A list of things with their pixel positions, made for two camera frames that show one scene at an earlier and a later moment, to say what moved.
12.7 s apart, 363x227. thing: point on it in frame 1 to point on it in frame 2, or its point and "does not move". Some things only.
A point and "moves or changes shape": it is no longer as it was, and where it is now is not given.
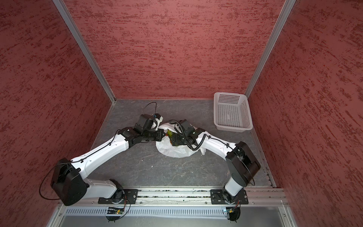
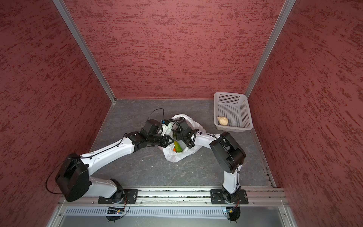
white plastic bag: [165, 147] moves or changes shape
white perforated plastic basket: [231, 112] does not move
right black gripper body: [181, 139] does not move
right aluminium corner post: [287, 8] does not move
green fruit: [169, 133] to [177, 148]
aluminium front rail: [257, 197] does not move
